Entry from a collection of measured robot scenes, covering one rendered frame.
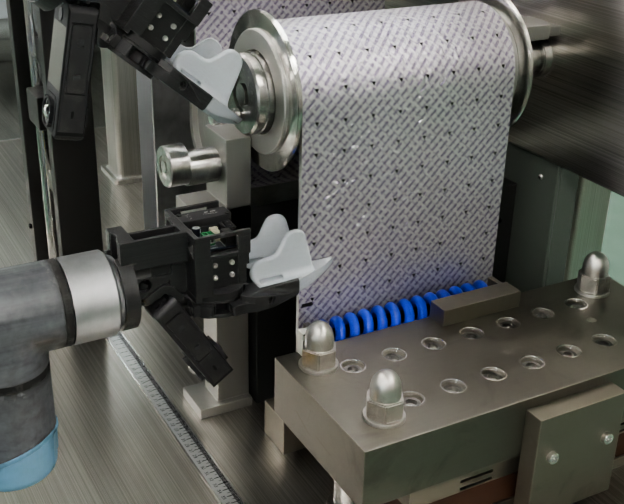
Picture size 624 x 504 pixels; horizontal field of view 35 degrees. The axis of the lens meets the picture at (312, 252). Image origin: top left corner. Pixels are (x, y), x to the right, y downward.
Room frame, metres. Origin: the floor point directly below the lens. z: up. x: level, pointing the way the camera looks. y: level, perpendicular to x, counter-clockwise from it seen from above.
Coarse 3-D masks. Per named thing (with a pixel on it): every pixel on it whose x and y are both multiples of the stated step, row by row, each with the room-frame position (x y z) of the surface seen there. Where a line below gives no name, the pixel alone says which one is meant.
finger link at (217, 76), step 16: (176, 64) 0.82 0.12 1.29; (192, 64) 0.83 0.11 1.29; (208, 64) 0.84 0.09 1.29; (224, 64) 0.84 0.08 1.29; (240, 64) 0.85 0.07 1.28; (208, 80) 0.84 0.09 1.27; (224, 80) 0.84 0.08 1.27; (224, 96) 0.84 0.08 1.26; (208, 112) 0.83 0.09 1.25; (224, 112) 0.84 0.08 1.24
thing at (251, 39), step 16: (256, 32) 0.88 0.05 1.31; (240, 48) 0.91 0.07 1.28; (256, 48) 0.88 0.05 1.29; (272, 48) 0.85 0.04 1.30; (272, 64) 0.85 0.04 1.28; (288, 96) 0.83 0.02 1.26; (288, 112) 0.83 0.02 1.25; (272, 128) 0.85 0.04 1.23; (256, 144) 0.88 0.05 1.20; (272, 144) 0.85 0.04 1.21
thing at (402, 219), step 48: (432, 144) 0.90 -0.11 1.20; (480, 144) 0.93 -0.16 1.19; (336, 192) 0.85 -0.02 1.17; (384, 192) 0.88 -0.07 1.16; (432, 192) 0.91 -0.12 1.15; (480, 192) 0.94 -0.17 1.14; (336, 240) 0.85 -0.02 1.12; (384, 240) 0.88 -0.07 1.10; (432, 240) 0.91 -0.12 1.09; (480, 240) 0.94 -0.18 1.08; (336, 288) 0.85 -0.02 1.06; (384, 288) 0.88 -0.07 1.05; (432, 288) 0.91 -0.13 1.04
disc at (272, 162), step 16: (256, 16) 0.89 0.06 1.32; (272, 16) 0.87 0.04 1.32; (240, 32) 0.92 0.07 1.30; (272, 32) 0.86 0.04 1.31; (288, 48) 0.84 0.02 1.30; (288, 64) 0.84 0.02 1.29; (288, 80) 0.84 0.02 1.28; (288, 128) 0.83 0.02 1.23; (288, 144) 0.83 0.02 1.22; (256, 160) 0.89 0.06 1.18; (272, 160) 0.86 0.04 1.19; (288, 160) 0.84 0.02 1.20
